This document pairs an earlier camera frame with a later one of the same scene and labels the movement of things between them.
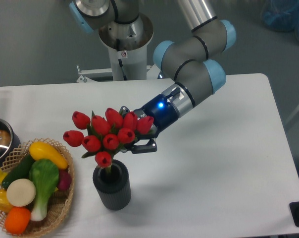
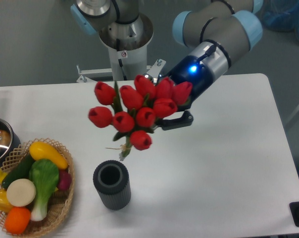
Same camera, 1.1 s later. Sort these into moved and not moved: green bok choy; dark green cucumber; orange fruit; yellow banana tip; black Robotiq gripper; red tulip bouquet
Moved: black Robotiq gripper; red tulip bouquet
Not moved: orange fruit; dark green cucumber; green bok choy; yellow banana tip
